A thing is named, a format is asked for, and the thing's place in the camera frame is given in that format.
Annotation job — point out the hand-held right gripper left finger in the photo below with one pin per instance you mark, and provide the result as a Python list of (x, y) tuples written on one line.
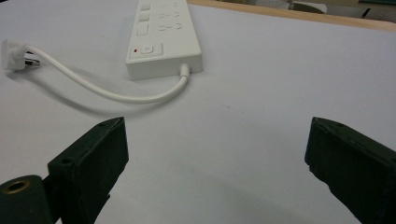
[(90, 168)]

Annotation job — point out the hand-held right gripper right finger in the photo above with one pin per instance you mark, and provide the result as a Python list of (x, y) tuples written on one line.
[(358, 168)]

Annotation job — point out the white power plug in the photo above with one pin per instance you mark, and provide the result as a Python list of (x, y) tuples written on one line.
[(14, 56)]

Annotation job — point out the white power strip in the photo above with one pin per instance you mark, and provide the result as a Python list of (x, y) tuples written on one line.
[(168, 40)]

